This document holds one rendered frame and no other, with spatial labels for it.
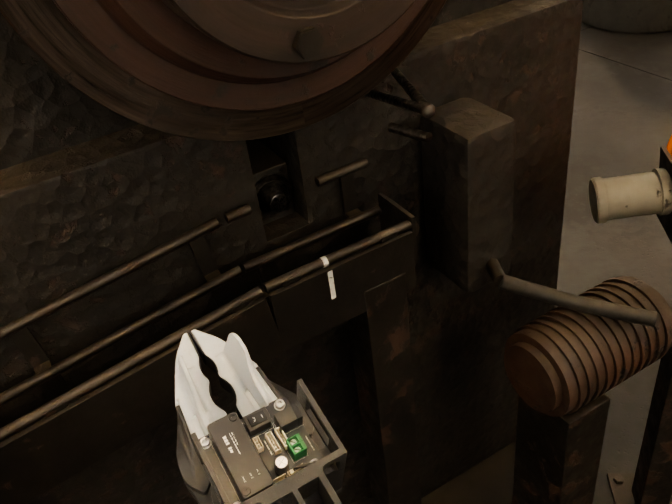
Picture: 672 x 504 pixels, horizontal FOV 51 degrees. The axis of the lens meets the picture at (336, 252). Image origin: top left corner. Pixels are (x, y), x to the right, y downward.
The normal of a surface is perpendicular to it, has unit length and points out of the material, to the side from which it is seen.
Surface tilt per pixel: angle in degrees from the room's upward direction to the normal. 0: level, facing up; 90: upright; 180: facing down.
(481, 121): 0
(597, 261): 0
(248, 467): 18
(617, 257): 0
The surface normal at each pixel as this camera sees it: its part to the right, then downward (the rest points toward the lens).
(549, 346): 0.00, -0.67
